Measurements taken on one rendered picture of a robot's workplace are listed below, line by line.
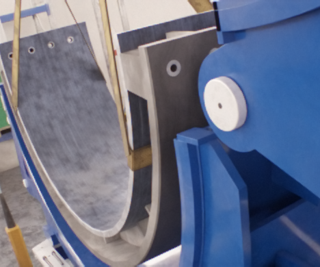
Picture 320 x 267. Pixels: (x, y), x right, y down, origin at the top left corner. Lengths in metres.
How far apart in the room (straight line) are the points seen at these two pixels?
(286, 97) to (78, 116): 2.51
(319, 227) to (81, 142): 1.94
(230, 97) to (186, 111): 0.36
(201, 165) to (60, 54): 2.30
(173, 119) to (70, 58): 2.18
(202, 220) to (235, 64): 0.57
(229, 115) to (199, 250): 0.59
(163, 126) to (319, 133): 0.59
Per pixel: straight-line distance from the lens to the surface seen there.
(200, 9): 2.02
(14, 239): 2.70
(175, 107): 1.45
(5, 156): 9.18
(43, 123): 3.37
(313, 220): 1.78
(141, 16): 10.00
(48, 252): 3.74
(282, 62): 1.03
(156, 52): 1.38
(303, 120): 1.03
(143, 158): 1.70
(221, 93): 1.17
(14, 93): 3.37
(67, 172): 3.15
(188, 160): 1.39
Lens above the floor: 2.52
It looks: 15 degrees down
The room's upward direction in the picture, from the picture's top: 12 degrees counter-clockwise
